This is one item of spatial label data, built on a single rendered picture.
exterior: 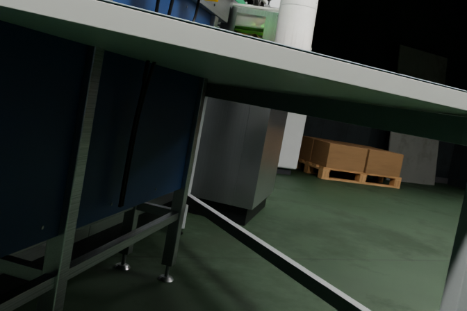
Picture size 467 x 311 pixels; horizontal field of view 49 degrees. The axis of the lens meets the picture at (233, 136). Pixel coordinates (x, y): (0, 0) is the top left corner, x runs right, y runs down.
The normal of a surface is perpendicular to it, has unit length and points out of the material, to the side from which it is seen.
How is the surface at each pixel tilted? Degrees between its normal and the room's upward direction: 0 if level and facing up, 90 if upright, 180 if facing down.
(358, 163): 90
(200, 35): 90
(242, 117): 90
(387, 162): 90
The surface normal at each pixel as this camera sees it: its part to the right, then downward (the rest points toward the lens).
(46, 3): 0.45, 0.14
